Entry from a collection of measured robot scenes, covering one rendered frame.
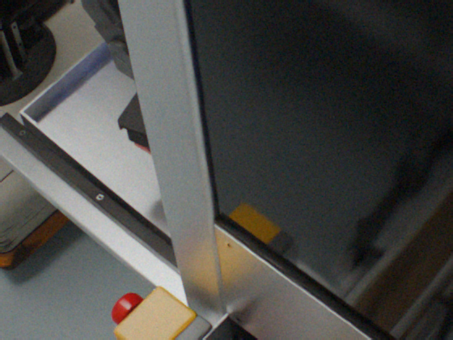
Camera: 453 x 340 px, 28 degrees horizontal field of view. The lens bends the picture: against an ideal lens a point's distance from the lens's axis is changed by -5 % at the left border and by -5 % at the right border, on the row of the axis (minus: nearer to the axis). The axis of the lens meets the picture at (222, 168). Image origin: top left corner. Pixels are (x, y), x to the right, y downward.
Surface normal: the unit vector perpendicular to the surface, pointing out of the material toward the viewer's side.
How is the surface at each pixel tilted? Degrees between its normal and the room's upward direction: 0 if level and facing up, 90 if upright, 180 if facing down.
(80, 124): 0
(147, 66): 90
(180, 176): 90
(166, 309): 0
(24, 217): 90
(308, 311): 90
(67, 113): 0
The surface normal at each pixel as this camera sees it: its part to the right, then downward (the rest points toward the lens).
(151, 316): -0.07, -0.55
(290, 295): -0.67, 0.65
